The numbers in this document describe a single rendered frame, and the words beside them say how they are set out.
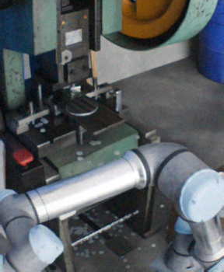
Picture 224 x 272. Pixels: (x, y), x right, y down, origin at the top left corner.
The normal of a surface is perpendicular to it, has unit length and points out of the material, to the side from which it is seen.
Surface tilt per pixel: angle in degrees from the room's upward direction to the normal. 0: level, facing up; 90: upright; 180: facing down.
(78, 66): 90
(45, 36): 90
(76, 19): 90
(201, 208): 83
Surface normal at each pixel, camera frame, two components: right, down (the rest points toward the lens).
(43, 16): 0.62, 0.42
